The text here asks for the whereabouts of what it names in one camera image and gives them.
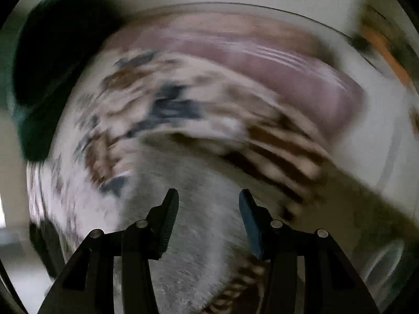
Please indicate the floral plaid fleece blanket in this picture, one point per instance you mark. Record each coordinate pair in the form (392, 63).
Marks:
(125, 98)

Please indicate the dark green cloth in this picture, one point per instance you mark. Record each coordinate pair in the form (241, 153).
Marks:
(57, 41)

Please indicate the pink striped pillow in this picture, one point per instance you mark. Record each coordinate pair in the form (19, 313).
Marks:
(284, 58)

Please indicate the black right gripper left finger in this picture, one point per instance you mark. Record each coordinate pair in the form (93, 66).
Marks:
(86, 284)

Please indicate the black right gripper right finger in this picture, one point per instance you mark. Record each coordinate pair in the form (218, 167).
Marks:
(331, 283)

